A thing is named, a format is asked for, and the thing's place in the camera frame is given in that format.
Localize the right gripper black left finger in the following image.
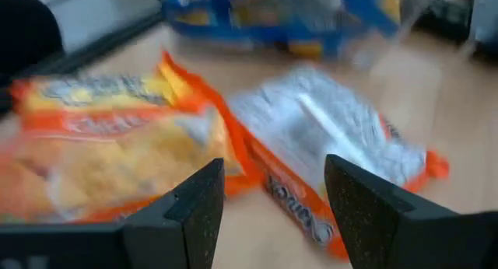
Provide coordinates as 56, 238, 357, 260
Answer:
120, 157, 226, 269

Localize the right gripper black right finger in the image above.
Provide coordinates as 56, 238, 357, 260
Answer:
324, 153, 458, 269

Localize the orange Maruchan chicken packet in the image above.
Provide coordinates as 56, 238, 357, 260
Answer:
0, 51, 260, 225
227, 65, 451, 261

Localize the blue ramen packet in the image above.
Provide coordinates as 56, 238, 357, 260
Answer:
161, 0, 443, 68

